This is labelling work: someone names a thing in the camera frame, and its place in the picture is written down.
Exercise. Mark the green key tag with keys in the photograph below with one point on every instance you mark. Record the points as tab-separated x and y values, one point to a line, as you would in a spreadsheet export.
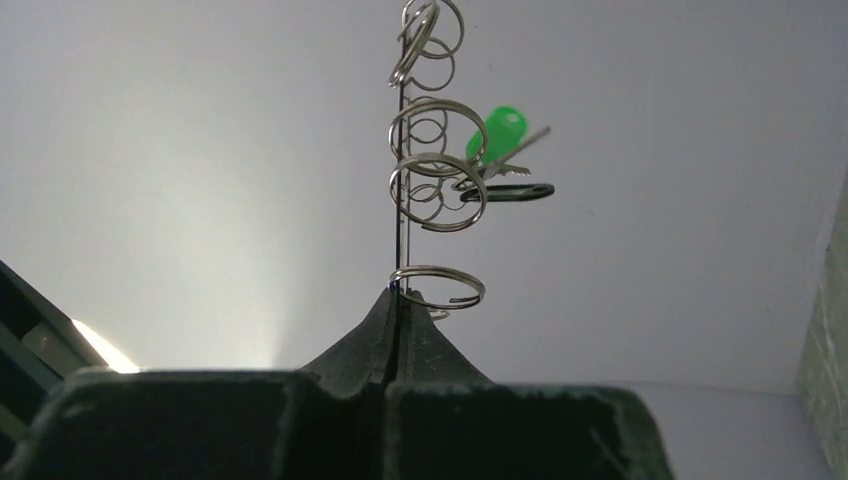
507	135

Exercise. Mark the metal disc with keyrings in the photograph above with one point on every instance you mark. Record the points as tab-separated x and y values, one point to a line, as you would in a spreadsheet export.
418	139

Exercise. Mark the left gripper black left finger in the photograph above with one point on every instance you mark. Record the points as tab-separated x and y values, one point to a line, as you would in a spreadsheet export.
318	422

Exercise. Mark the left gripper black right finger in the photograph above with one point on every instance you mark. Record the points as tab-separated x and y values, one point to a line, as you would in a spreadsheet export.
443	419

